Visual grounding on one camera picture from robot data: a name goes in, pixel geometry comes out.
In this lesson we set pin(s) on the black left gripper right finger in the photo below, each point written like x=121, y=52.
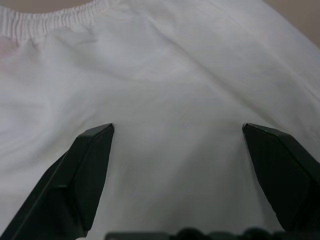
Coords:
x=287, y=180

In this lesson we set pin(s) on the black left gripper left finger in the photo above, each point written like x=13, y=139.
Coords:
x=65, y=190

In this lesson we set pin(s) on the white shorts garment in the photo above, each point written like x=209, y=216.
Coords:
x=160, y=75

